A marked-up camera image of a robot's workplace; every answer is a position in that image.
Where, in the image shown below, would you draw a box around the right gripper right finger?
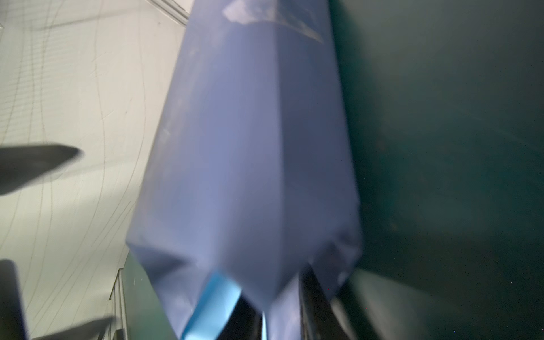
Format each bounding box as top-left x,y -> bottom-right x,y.
299,269 -> 349,340

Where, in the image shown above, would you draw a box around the light blue wrapping paper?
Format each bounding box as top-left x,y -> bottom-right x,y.
126,1 -> 363,339

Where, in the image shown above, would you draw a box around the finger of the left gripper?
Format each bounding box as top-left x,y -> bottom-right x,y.
1,259 -> 116,340
1,143 -> 83,196

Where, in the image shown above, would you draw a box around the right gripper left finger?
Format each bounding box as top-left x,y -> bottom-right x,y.
218,296 -> 263,340

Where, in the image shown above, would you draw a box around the green table mat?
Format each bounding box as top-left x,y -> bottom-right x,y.
120,0 -> 544,340

